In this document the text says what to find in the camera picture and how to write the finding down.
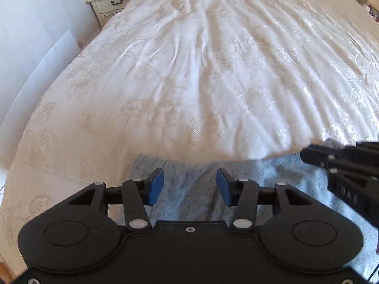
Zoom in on grey sweat pants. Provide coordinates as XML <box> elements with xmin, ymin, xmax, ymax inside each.
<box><xmin>127</xmin><ymin>153</ymin><xmax>378</xmax><ymax>283</ymax></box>

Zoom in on cream embroidered bedspread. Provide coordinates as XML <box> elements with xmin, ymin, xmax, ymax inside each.
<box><xmin>1</xmin><ymin>0</ymin><xmax>378</xmax><ymax>273</ymax></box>

